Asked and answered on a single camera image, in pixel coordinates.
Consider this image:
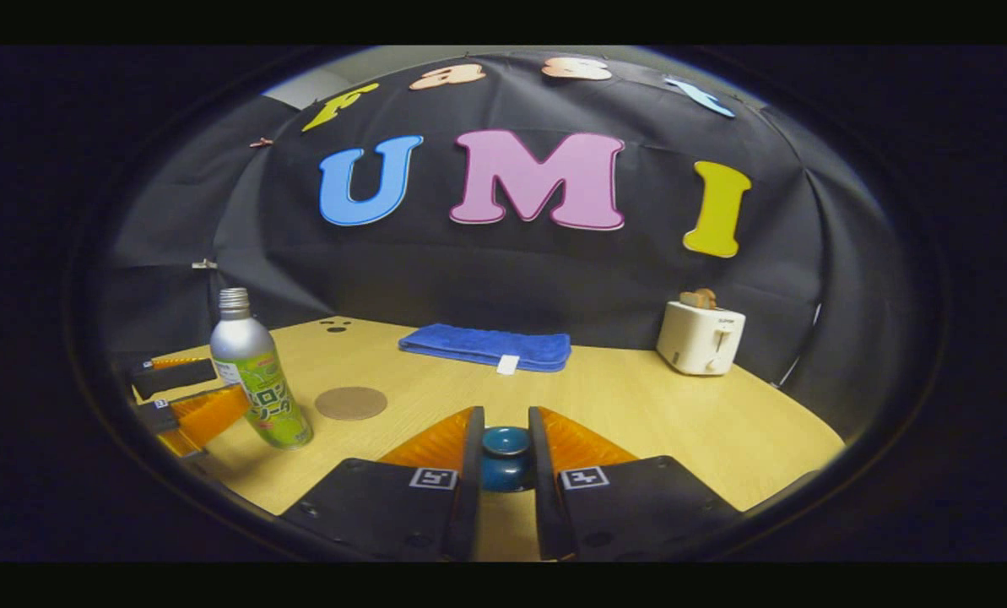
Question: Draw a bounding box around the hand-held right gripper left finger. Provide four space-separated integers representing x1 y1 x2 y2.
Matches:
279 406 485 562

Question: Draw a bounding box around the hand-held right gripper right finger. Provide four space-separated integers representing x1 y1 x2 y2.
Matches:
528 406 742 562

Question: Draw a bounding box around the teal teacup lid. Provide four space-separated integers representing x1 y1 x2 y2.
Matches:
479 426 536 493

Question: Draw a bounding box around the silver green-label water bottle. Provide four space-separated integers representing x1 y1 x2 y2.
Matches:
209 287 314 450

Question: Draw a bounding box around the round brown cork coaster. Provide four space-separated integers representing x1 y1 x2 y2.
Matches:
315 386 388 421

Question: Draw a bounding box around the folded blue towel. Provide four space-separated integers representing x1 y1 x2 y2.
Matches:
398 323 572 374

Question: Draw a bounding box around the white toaster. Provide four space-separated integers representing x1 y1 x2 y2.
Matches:
657 301 747 377

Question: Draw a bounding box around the black backdrop cloth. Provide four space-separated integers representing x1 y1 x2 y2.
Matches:
102 52 909 419

